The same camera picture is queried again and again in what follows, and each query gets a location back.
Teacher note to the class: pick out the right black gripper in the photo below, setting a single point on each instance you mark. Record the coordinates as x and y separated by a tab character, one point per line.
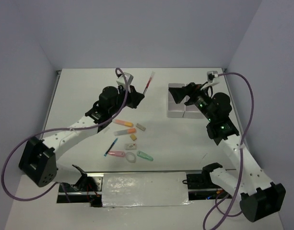
179	93

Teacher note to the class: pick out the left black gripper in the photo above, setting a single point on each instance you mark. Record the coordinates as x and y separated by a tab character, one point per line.
135	97

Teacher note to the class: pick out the red pen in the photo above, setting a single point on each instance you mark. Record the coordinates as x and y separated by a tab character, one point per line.
148	83

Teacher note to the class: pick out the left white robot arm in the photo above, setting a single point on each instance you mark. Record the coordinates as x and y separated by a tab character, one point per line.
39	159

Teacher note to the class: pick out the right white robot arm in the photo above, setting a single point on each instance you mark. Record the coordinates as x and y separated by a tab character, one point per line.
257	194

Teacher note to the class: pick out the left white compartment container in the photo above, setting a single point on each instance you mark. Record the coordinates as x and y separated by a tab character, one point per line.
174	110

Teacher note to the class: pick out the white compartment container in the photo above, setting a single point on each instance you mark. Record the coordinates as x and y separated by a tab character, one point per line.
192	112
174	110

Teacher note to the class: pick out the right white compartment container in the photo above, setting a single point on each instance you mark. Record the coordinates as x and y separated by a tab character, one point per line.
192	112

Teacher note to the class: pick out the grey eraser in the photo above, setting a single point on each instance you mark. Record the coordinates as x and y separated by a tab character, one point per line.
141	127

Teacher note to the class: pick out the yellow eraser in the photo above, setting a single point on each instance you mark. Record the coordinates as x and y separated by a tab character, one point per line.
133	137

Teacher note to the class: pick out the orange highlighter clear cap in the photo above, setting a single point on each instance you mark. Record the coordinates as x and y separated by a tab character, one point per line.
125	132

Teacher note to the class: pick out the blue pen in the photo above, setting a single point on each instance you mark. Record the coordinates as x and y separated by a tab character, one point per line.
111	146

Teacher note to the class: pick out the white eraser red label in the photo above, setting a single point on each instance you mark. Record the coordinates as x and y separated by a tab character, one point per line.
130	146

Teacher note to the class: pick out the green highlighter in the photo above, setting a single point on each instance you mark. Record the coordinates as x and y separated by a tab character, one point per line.
144	155

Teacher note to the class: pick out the white base cover plate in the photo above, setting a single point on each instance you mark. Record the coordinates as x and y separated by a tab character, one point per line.
144	189

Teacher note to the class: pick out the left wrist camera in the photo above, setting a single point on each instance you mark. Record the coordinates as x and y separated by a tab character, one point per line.
122	81

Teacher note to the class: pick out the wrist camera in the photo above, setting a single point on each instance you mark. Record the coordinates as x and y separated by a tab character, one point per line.
122	81
212	79

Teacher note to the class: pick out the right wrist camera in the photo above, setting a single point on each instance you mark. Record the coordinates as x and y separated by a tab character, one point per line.
212	79

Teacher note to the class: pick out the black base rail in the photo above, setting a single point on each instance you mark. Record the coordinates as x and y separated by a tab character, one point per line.
92	194

